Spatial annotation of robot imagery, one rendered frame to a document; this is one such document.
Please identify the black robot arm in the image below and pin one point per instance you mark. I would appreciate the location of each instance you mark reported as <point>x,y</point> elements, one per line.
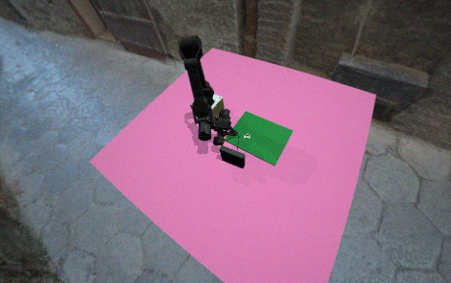
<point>191,51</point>

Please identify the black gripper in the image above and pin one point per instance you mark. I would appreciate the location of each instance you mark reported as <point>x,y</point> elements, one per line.
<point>219,140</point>

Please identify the black cooling fan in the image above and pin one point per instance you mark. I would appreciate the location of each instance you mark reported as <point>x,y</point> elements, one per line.
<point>232,156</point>

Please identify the black cable with plug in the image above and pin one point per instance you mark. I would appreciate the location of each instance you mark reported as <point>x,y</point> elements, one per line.
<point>233,132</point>

